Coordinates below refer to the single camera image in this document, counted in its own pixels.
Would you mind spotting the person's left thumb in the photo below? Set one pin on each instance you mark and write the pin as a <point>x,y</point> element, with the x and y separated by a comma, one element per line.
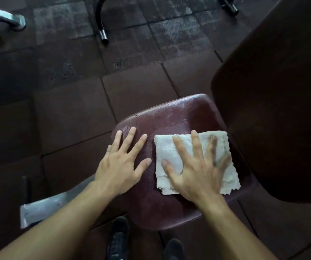
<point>143,167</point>

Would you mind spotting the silver metal chair leg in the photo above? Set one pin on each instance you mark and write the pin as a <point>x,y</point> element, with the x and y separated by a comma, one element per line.
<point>44,208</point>

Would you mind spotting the black curved chrome-tipped leg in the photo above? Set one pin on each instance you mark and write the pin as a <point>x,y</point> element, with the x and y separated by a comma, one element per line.
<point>99,18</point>

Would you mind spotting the person's black right shoe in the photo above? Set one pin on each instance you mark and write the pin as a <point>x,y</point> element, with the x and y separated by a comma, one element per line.
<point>173,250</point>

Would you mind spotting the person's left hand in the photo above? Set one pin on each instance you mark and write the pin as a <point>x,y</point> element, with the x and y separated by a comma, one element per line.
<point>114,170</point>

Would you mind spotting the dark red plastic chair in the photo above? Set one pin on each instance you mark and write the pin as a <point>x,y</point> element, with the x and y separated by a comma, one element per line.
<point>177,116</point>

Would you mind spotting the person's right thumb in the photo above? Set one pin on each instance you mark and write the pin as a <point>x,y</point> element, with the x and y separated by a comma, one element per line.
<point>171,173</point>

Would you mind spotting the person's black left shoe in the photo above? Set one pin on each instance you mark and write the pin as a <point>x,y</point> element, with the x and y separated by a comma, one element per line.
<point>118,238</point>

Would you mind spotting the person's left forearm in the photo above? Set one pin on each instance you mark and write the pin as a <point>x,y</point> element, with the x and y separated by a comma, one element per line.
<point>63,224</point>

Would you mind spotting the curved chrome furniture leg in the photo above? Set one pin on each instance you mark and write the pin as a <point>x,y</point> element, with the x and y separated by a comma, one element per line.
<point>9,19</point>

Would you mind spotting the person's left little finger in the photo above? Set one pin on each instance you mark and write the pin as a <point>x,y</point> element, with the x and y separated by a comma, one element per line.
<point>108,152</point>

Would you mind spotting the person's left middle finger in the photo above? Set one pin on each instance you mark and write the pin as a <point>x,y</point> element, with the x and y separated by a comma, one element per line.
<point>128,140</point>

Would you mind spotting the black metal furniture leg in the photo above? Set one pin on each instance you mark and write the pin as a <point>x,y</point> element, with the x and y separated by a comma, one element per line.
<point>230,6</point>

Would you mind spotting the white cleaning cloth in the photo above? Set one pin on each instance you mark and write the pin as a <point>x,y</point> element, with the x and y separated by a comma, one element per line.
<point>166,146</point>

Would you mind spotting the person's right middle finger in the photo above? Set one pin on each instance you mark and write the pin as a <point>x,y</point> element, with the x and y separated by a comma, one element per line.
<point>197,146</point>

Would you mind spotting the person's right forearm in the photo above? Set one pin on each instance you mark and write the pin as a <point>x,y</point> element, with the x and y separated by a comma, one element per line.
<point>231,232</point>

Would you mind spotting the person's right hand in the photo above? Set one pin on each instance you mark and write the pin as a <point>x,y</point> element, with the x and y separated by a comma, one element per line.
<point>198,178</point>

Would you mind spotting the person's black shoe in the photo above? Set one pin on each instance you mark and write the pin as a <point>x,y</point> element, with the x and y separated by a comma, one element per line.
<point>118,238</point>
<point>173,250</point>

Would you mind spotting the person's right little finger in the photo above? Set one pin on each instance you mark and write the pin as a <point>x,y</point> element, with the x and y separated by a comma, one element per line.
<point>225,166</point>

